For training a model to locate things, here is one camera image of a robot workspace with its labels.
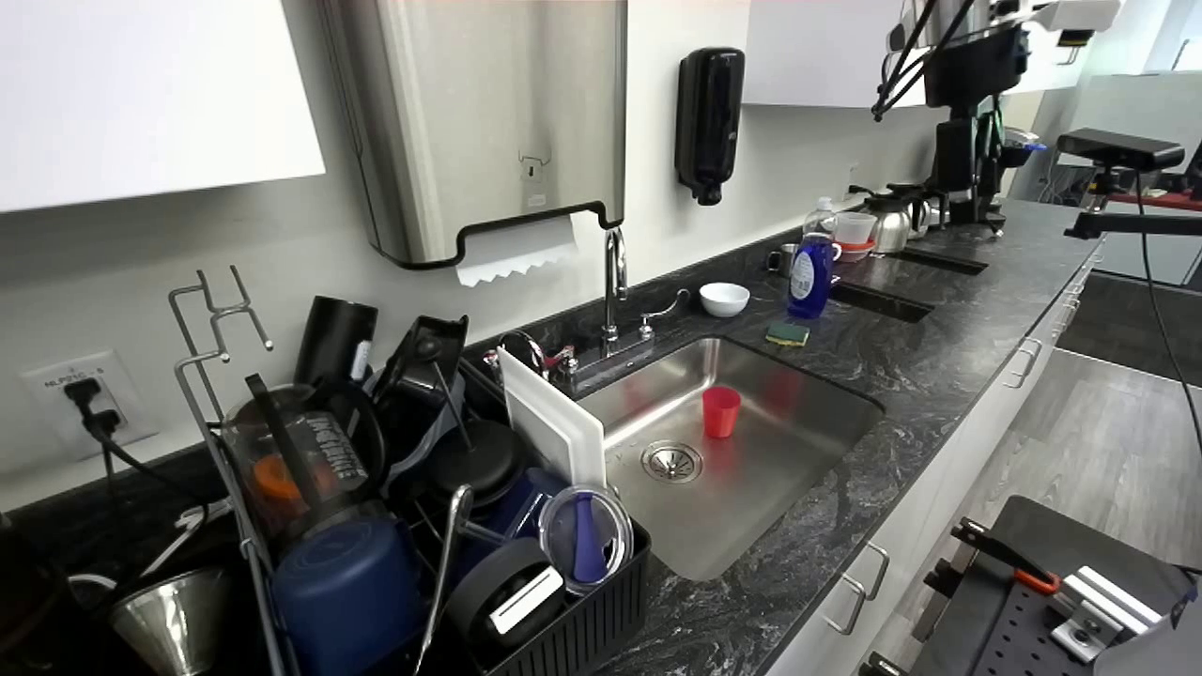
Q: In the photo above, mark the orange black hand tool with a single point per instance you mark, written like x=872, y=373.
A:
x=1000, y=558

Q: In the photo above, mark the white bowl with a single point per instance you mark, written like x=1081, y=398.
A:
x=727, y=299

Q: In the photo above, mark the blue plastic container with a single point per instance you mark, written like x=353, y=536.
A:
x=341, y=602

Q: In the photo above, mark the white paper towel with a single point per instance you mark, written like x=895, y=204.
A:
x=519, y=255

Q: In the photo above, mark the black tripod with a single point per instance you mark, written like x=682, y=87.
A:
x=1127, y=226

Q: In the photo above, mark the black floor mat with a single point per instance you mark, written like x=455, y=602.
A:
x=1127, y=324

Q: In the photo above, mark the black round container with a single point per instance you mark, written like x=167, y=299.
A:
x=482, y=602

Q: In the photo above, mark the chrome sink faucet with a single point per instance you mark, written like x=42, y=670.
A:
x=614, y=288

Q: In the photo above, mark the black round lid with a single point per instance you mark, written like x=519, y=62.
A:
x=473, y=455

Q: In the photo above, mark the white base cabinet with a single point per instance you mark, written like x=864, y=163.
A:
x=950, y=491

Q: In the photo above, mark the white wall outlet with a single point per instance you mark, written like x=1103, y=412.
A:
x=42, y=388

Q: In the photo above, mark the white grey bracket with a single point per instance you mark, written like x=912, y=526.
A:
x=1109, y=602

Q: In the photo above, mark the blue soap bottle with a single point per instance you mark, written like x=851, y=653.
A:
x=814, y=281

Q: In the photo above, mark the stainless steel sink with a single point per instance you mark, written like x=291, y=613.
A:
x=751, y=491

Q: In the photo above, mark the red plastic cup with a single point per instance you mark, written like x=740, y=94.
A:
x=722, y=414

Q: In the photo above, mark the clear plastic jug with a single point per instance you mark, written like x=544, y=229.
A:
x=314, y=455

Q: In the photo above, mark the black robot table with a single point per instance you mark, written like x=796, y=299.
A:
x=1000, y=641

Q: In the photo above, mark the black wall soap dispenser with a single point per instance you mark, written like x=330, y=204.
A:
x=710, y=116

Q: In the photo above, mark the black camera stand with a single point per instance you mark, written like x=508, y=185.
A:
x=970, y=62

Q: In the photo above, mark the stainless paper towel dispenser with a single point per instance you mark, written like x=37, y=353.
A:
x=488, y=114

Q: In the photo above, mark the green sponge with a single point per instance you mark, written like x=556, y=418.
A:
x=791, y=335

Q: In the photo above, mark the white plastic tray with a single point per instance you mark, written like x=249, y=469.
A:
x=549, y=424

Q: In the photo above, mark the metal funnel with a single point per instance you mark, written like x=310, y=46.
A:
x=171, y=622

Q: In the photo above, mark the clear glass container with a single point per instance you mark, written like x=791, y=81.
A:
x=851, y=229

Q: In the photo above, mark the black dish rack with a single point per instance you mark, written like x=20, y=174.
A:
x=587, y=623

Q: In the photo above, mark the metal sink drain strainer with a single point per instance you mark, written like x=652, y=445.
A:
x=672, y=460

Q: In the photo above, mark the black counter mat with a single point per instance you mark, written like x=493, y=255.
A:
x=882, y=300
x=940, y=260

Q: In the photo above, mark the silver metal pot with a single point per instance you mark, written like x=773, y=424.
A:
x=890, y=229

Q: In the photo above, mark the black plastic tray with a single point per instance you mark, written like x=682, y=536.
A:
x=422, y=359
x=335, y=338

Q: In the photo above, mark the black tripod camera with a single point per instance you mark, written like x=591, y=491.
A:
x=1122, y=149

